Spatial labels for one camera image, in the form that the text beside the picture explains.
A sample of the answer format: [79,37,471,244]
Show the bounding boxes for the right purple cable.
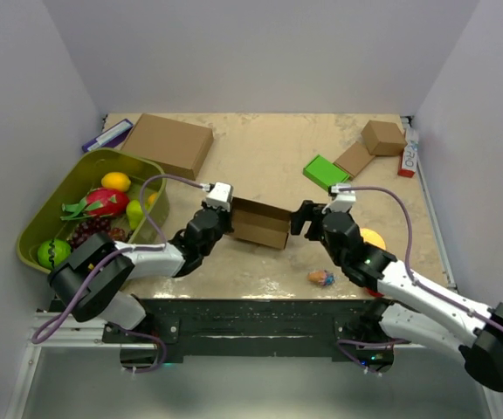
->
[334,185,503,392]

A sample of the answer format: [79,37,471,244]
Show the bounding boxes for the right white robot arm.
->
[290,200,503,393]

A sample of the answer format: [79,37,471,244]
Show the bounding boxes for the small colourful toy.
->
[307,270,334,287]

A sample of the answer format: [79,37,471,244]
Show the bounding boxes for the red apple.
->
[366,289,384,298]

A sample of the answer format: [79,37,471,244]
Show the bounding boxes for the green pear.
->
[125,200,145,231]

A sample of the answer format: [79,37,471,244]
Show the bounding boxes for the black base frame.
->
[101,299,404,373]

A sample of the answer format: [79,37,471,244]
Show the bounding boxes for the flat small cardboard box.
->
[334,141,375,178]

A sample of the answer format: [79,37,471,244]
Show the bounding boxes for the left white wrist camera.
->
[203,182,233,212]

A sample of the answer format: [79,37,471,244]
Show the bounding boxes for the brown cardboard box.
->
[231,197,291,250]

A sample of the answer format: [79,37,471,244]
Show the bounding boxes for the red dragon fruit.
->
[60,188,130,221]

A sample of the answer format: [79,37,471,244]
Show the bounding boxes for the red white box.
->
[397,127,419,178]

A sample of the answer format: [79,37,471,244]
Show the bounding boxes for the green flat box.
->
[302,155,350,190]

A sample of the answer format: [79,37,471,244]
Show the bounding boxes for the olive green plastic bin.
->
[17,148,170,275]

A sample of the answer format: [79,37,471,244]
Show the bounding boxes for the small cardboard cube box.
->
[361,120,406,156]

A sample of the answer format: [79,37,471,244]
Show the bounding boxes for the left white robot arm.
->
[48,206,232,342]

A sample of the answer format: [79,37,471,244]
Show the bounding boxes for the yellow lemon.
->
[100,172,132,192]

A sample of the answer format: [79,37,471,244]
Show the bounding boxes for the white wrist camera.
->
[323,183,356,213]
[203,182,233,212]

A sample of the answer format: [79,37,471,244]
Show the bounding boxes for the green round fruit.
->
[37,238,72,271]

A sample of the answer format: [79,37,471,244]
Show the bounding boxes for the purple cable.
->
[31,174,213,374]
[334,185,503,392]

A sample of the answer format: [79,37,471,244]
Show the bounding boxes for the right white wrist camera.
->
[323,183,356,213]

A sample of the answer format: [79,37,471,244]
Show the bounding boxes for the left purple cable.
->
[31,174,213,374]

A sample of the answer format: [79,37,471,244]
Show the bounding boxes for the purple white box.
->
[81,119,134,153]

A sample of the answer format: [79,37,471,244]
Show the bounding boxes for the dark purple grapes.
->
[67,217,128,249]

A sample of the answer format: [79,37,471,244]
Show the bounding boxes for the small orange fruit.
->
[147,192,158,206]

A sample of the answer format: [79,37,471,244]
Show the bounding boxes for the large flat cardboard box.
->
[121,113,214,181]

